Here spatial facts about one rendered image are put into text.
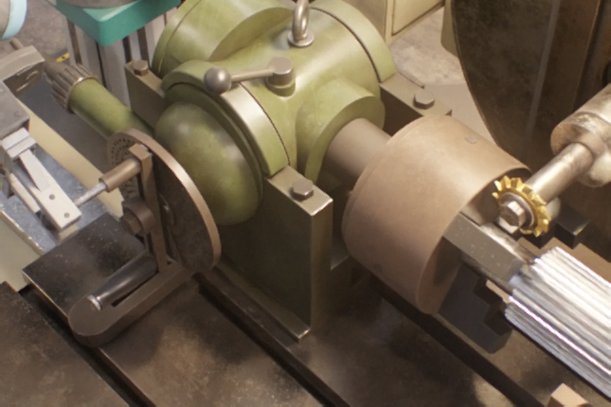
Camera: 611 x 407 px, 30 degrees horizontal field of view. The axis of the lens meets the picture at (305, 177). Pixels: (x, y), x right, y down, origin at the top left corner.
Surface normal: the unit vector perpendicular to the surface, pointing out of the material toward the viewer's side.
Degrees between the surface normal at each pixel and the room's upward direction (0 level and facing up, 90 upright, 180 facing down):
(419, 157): 13
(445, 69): 0
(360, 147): 19
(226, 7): 2
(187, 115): 23
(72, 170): 0
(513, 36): 90
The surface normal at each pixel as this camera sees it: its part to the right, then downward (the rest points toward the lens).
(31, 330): 0.00, -0.65
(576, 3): -0.72, 0.53
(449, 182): -0.16, -0.52
